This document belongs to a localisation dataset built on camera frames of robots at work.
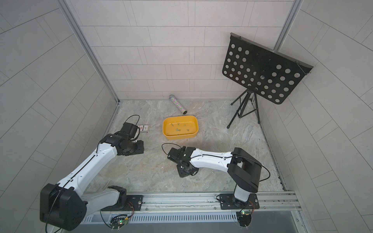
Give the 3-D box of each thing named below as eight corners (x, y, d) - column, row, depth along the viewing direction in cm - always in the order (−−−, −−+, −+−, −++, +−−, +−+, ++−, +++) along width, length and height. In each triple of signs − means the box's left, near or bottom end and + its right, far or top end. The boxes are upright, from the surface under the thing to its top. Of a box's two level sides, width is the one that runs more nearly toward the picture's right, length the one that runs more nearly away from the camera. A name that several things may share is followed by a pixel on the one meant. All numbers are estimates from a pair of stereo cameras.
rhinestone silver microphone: (183, 115, 109) (183, 112, 107) (169, 98, 121) (169, 95, 118) (187, 113, 111) (187, 110, 108) (173, 96, 122) (173, 93, 120)
